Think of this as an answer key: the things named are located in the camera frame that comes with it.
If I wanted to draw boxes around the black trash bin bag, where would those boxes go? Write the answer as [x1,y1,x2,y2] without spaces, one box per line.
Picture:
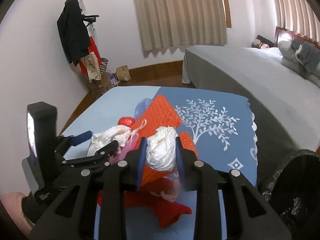
[258,150,319,239]

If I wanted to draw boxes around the red shiny wrapper ball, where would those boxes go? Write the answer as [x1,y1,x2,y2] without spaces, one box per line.
[117,116,135,127]

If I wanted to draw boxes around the blue plastic bag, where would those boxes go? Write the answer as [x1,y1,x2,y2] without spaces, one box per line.
[134,98,152,120]

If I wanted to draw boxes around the pink knotted cloth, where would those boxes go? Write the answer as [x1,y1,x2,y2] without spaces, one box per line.
[150,180,181,203]

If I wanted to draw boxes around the blue tree-print tablecloth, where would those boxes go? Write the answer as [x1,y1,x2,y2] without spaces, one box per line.
[62,86,257,239]

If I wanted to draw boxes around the brown paper bag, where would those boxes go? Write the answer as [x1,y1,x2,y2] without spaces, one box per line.
[116,65,131,81]

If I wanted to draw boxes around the beige tote bag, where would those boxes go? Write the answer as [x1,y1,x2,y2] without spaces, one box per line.
[80,52,101,82]

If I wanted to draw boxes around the red hanging bag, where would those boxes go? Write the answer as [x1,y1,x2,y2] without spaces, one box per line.
[79,36,102,76]

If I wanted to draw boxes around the grey bed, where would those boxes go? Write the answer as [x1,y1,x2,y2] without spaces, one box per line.
[182,45,320,156]

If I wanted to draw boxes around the beige curtain left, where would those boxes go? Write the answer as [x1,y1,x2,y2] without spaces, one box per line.
[134,0,228,51]

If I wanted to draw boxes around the beige curtain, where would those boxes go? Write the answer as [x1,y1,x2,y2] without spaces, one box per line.
[274,0,319,42]
[134,0,228,51]

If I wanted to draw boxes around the plush toy on bed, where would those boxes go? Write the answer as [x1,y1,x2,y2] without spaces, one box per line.
[251,35,274,49]

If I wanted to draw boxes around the grey pillow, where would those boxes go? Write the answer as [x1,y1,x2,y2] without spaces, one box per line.
[278,41,319,87]

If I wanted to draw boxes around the wooden headboard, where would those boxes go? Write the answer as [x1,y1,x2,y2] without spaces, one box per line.
[274,27,320,49]

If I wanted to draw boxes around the dark grey folded clothes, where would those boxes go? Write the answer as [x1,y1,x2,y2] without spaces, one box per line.
[291,39,319,76]

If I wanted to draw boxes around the beige curtain right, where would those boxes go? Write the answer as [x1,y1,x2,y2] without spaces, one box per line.
[274,0,319,42]

